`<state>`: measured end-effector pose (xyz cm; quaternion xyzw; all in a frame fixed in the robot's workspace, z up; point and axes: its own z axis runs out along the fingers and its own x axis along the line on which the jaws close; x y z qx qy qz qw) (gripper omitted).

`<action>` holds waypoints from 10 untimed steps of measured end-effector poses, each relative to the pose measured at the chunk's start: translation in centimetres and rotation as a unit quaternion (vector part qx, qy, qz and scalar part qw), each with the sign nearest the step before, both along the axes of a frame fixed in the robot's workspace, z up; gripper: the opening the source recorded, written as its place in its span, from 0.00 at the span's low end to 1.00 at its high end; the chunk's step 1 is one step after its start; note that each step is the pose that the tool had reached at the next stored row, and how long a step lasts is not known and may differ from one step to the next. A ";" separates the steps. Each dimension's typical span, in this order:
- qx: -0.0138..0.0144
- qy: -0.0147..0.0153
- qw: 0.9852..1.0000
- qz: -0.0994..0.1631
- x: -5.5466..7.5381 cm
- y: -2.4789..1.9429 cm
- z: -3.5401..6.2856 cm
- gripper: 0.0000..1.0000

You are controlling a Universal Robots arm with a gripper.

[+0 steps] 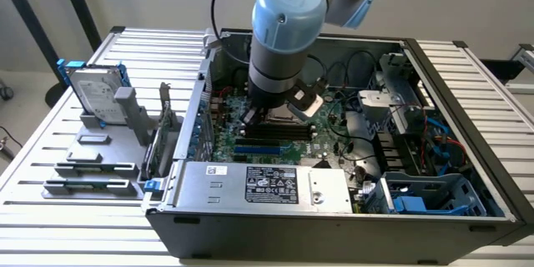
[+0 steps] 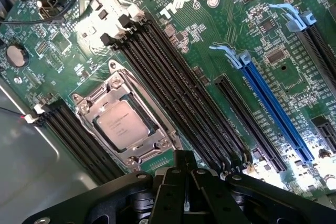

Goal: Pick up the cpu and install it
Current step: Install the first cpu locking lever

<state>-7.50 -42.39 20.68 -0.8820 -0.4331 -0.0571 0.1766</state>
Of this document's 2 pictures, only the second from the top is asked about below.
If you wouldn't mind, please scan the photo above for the silver CPU in socket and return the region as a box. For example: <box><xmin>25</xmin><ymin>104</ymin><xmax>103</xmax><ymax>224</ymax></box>
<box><xmin>72</xmin><ymin>60</ymin><xmax>183</xmax><ymax>174</ymax></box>

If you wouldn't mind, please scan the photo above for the short black expansion slot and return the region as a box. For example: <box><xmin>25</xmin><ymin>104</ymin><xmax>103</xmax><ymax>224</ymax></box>
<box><xmin>214</xmin><ymin>73</ymin><xmax>288</xmax><ymax>174</ymax></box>

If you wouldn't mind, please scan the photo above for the black RAM slot white latch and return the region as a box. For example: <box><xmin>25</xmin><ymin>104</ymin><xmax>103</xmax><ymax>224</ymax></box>
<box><xmin>129</xmin><ymin>7</ymin><xmax>254</xmax><ymax>163</ymax></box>
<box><xmin>115</xmin><ymin>26</ymin><xmax>236</xmax><ymax>174</ymax></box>

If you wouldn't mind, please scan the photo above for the black RAM slots centre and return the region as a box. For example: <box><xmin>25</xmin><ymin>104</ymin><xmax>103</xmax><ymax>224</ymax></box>
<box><xmin>118</xmin><ymin>15</ymin><xmax>247</xmax><ymax>168</ymax></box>

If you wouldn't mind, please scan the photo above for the blue expansion slot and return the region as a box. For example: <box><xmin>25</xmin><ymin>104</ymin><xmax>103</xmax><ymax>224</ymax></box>
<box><xmin>209</xmin><ymin>42</ymin><xmax>315</xmax><ymax>166</ymax></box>

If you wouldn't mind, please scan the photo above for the metal socket cover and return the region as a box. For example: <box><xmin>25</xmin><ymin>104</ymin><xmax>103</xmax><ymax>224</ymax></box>
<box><xmin>78</xmin><ymin>73</ymin><xmax>177</xmax><ymax>167</ymax></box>

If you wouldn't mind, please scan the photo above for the small black expansion slot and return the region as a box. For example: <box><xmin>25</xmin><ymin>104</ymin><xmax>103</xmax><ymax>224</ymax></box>
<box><xmin>311</xmin><ymin>115</ymin><xmax>336</xmax><ymax>154</ymax></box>

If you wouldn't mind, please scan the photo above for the grey metal PC case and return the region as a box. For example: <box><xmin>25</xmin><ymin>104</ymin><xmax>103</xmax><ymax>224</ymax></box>
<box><xmin>0</xmin><ymin>76</ymin><xmax>102</xmax><ymax>216</ymax></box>

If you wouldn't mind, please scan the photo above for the black square chip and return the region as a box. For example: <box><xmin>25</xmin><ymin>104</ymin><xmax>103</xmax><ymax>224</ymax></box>
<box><xmin>264</xmin><ymin>46</ymin><xmax>287</xmax><ymax>65</ymax></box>

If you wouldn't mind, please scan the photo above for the green Dell motherboard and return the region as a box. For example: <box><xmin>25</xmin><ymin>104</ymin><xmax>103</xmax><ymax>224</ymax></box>
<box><xmin>0</xmin><ymin>0</ymin><xmax>336</xmax><ymax>204</ymax></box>

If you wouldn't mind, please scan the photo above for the long black expansion slot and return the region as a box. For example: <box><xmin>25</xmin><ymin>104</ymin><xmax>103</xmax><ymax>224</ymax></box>
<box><xmin>267</xmin><ymin>3</ymin><xmax>336</xmax><ymax>93</ymax></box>

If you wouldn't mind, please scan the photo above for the round coin battery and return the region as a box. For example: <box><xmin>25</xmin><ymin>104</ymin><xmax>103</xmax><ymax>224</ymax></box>
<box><xmin>5</xmin><ymin>44</ymin><xmax>29</xmax><ymax>68</ymax></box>

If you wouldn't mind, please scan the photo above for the black fan connector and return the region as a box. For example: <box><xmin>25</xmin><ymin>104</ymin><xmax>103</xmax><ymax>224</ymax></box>
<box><xmin>38</xmin><ymin>0</ymin><xmax>66</xmax><ymax>20</ymax></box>

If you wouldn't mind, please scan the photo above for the red and black wire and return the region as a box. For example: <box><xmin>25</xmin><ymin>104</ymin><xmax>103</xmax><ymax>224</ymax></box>
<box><xmin>0</xmin><ymin>107</ymin><xmax>36</xmax><ymax>125</ymax></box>

